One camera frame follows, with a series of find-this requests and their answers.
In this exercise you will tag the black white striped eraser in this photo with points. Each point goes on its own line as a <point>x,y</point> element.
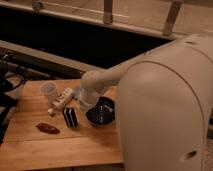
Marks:
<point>70,117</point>

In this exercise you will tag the black equipment with cables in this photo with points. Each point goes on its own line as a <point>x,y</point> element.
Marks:
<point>8,83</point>

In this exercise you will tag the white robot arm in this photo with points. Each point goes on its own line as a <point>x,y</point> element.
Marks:
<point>163,104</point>

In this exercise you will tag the black bowl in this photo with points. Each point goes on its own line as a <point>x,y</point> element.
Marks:
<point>102,113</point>

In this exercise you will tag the metal shelf rail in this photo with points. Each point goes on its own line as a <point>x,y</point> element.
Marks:
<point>45,62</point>

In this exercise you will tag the red chili pepper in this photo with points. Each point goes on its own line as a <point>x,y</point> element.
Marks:
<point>46,128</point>

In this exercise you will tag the white tube bottle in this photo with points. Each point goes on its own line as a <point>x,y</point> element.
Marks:
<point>60,102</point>

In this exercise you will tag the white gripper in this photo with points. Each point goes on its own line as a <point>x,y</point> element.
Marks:
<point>87,99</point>

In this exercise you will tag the clear plastic cup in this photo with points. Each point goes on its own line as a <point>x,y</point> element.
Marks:
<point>49,90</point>

